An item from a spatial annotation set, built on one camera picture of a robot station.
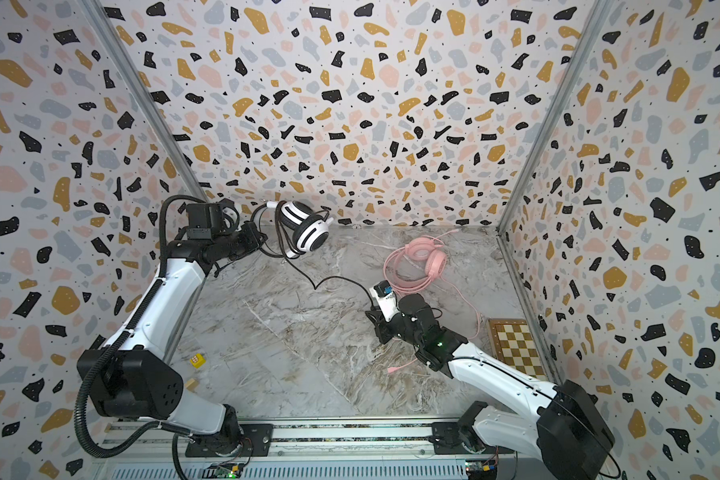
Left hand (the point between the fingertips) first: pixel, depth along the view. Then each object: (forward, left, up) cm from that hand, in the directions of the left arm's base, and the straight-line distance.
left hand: (266, 229), depth 80 cm
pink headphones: (+13, -48, -25) cm, 55 cm away
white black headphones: (-6, -12, +6) cm, 15 cm away
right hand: (-18, -26, -11) cm, 33 cm away
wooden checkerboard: (-22, -70, -27) cm, 78 cm away
